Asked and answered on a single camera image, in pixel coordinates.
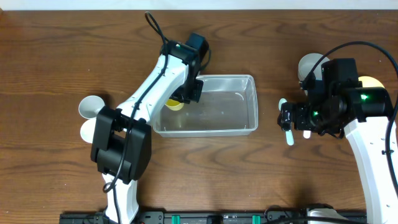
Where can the white plastic cup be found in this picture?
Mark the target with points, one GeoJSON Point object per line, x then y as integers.
{"type": "Point", "coordinates": [87, 130]}

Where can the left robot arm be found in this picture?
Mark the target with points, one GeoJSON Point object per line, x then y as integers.
{"type": "Point", "coordinates": [122, 145]}

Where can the yellow plastic cup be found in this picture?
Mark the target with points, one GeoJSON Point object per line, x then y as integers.
{"type": "Point", "coordinates": [174, 105]}

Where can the yellow plastic bowl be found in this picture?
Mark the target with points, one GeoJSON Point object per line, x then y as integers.
{"type": "Point", "coordinates": [369, 82]}

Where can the mint green plastic spoon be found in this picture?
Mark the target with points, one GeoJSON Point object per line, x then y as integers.
{"type": "Point", "coordinates": [288, 134]}

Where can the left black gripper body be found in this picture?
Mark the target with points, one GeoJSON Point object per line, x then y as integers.
{"type": "Point", "coordinates": [186, 95]}

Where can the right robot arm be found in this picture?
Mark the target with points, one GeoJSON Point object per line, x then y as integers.
{"type": "Point", "coordinates": [344, 104]}

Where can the grey plastic cup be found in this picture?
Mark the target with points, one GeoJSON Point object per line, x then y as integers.
{"type": "Point", "coordinates": [90, 106]}

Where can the pale pink plastic fork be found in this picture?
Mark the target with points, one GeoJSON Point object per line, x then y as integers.
{"type": "Point", "coordinates": [307, 134]}

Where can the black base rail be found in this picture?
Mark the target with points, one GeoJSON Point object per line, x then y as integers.
{"type": "Point", "coordinates": [158, 217]}

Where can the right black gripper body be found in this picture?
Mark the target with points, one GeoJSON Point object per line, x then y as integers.
{"type": "Point", "coordinates": [286, 117]}

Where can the grey plastic bowl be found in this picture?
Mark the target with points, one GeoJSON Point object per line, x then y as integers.
{"type": "Point", "coordinates": [306, 64]}

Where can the clear plastic container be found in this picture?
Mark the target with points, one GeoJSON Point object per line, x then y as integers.
{"type": "Point", "coordinates": [227, 107]}

